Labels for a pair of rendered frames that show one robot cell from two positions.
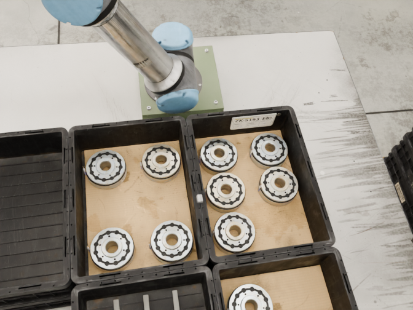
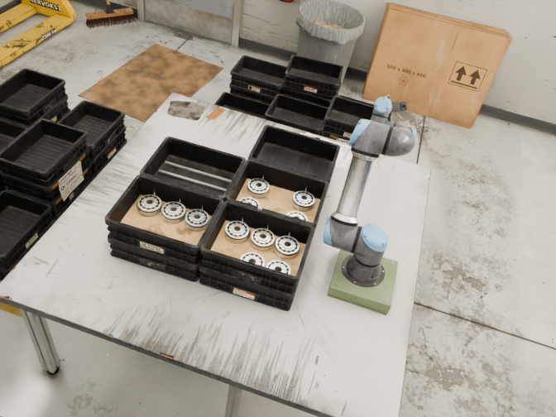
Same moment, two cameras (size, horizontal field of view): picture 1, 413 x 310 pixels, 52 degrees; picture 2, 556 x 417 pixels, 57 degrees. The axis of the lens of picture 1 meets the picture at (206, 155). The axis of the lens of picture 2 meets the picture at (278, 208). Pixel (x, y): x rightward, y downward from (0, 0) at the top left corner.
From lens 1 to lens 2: 1.84 m
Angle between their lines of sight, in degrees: 63
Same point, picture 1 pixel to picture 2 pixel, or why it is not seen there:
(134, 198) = (280, 207)
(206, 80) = (357, 287)
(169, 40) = (368, 228)
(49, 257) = not seen: hidden behind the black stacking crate
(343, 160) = (256, 352)
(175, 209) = not seen: hidden behind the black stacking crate
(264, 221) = (235, 251)
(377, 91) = not seen: outside the picture
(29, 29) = (518, 314)
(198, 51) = (386, 294)
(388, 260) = (171, 331)
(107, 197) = (287, 198)
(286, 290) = (194, 240)
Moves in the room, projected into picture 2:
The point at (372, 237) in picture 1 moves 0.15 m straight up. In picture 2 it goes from (191, 333) to (192, 310)
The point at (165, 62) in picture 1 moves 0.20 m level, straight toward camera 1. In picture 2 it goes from (342, 205) to (297, 189)
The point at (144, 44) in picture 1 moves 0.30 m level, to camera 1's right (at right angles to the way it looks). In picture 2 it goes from (347, 184) to (310, 226)
